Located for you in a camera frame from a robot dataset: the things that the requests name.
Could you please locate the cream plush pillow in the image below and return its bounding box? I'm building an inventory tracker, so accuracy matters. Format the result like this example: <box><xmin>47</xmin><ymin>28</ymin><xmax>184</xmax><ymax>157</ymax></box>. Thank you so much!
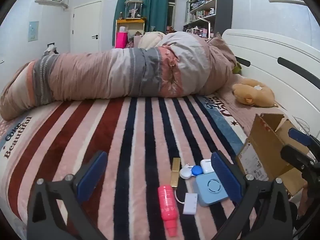
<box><xmin>137</xmin><ymin>31</ymin><xmax>165</xmax><ymax>51</ymax></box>

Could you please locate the white and blue lens case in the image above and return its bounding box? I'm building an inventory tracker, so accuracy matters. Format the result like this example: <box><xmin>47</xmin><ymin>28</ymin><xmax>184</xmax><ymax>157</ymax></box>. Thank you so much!
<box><xmin>179</xmin><ymin>164</ymin><xmax>203</xmax><ymax>180</ymax></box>

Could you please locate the yellow shelf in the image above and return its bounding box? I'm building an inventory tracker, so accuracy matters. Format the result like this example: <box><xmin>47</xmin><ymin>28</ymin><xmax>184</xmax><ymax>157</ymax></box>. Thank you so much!
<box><xmin>116</xmin><ymin>19</ymin><xmax>146</xmax><ymax>36</ymax></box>

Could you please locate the white earbuds case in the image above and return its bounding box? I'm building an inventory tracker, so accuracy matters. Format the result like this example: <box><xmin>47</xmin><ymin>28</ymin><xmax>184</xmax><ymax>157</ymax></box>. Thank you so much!
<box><xmin>200</xmin><ymin>158</ymin><xmax>215</xmax><ymax>174</ymax></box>

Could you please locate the tan plush toy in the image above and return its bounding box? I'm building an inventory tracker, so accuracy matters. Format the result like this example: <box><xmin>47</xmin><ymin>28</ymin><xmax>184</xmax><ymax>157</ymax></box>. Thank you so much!
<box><xmin>232</xmin><ymin>78</ymin><xmax>275</xmax><ymax>107</ymax></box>

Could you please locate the pink plastic bottle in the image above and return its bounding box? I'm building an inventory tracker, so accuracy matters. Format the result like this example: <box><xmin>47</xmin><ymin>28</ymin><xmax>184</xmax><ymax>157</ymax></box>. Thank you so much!
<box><xmin>157</xmin><ymin>185</ymin><xmax>178</xmax><ymax>237</ymax></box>

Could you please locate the teal curtain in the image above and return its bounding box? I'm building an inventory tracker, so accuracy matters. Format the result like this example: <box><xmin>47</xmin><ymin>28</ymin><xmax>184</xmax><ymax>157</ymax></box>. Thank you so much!
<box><xmin>114</xmin><ymin>0</ymin><xmax>170</xmax><ymax>34</ymax></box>

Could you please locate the striped plush blanket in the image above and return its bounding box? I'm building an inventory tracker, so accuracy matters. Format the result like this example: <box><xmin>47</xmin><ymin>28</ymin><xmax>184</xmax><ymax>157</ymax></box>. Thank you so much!
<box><xmin>0</xmin><ymin>91</ymin><xmax>253</xmax><ymax>240</ymax></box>

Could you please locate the pink and grey duvet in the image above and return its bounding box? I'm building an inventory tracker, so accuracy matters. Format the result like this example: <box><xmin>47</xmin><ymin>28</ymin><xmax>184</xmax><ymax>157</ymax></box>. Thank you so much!
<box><xmin>0</xmin><ymin>31</ymin><xmax>238</xmax><ymax>121</ymax></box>

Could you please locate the brown cardboard box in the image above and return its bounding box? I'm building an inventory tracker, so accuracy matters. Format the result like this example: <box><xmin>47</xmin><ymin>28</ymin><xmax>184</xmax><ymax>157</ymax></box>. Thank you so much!
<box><xmin>235</xmin><ymin>113</ymin><xmax>313</xmax><ymax>197</ymax></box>

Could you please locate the white bed headboard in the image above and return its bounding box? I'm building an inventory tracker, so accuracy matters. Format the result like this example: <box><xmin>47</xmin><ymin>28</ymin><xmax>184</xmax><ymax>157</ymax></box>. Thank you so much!
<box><xmin>222</xmin><ymin>29</ymin><xmax>320</xmax><ymax>140</ymax></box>

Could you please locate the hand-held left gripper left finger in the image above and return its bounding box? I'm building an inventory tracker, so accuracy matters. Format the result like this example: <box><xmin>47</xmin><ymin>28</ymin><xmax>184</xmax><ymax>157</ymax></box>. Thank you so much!
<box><xmin>27</xmin><ymin>151</ymin><xmax>108</xmax><ymax>240</ymax></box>

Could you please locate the gold lipstick tube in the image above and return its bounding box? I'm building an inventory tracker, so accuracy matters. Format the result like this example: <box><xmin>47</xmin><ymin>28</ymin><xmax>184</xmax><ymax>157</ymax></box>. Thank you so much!
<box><xmin>170</xmin><ymin>158</ymin><xmax>181</xmax><ymax>188</ymax></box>

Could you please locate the pink thermos bottle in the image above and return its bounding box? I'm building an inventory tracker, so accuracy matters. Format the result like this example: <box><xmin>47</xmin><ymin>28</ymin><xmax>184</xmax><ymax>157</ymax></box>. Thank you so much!
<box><xmin>115</xmin><ymin>26</ymin><xmax>128</xmax><ymax>48</ymax></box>

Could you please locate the white door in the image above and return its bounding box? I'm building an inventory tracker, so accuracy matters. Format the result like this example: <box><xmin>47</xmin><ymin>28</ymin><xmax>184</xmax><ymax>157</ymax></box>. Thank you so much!
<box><xmin>71</xmin><ymin>1</ymin><xmax>102</xmax><ymax>53</ymax></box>

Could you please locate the black and white cloth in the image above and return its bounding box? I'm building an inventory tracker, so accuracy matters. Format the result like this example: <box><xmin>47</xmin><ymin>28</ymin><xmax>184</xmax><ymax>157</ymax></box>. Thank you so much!
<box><xmin>44</xmin><ymin>44</ymin><xmax>59</xmax><ymax>55</ymax></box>

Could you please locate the light blue square device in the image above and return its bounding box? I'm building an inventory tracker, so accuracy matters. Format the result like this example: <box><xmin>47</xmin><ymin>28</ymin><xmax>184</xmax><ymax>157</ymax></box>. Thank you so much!
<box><xmin>192</xmin><ymin>172</ymin><xmax>229</xmax><ymax>207</ymax></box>

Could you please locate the thin white cable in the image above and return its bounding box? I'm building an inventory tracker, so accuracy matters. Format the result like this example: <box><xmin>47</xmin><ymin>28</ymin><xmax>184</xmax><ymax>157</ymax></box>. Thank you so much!
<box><xmin>292</xmin><ymin>116</ymin><xmax>311</xmax><ymax>133</ymax></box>

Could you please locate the light blue wall poster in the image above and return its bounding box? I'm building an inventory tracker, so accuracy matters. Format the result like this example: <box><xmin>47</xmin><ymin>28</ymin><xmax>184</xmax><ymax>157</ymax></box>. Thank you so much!
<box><xmin>28</xmin><ymin>21</ymin><xmax>39</xmax><ymax>42</ymax></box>

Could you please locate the window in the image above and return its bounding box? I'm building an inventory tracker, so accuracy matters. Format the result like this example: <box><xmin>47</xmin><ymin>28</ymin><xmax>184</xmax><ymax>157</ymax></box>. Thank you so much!
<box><xmin>167</xmin><ymin>0</ymin><xmax>177</xmax><ymax>27</ymax></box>

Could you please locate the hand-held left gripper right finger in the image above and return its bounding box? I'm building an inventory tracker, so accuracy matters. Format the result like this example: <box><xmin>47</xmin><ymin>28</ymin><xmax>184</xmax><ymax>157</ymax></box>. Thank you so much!
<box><xmin>211</xmin><ymin>151</ymin><xmax>293</xmax><ymax>240</ymax></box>

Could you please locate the white adapter hub with cable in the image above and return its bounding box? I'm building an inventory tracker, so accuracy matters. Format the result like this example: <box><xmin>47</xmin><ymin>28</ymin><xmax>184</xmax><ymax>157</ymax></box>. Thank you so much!
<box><xmin>174</xmin><ymin>189</ymin><xmax>198</xmax><ymax>215</ymax></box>

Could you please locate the dark bookshelf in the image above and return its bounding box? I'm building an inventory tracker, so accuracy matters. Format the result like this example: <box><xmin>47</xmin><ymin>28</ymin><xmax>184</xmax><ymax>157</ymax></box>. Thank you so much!
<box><xmin>184</xmin><ymin>0</ymin><xmax>233</xmax><ymax>37</ymax></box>

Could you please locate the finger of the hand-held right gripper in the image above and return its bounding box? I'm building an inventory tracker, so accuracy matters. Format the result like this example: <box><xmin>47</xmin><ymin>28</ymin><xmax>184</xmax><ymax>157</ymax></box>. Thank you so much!
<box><xmin>288</xmin><ymin>127</ymin><xmax>320</xmax><ymax>151</ymax></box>
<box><xmin>280</xmin><ymin>144</ymin><xmax>316</xmax><ymax>167</ymax></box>

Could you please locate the glass display case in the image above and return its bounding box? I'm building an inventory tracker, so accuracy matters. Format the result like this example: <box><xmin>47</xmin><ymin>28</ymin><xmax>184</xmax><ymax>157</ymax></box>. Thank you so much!
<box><xmin>124</xmin><ymin>0</ymin><xmax>143</xmax><ymax>19</ymax></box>

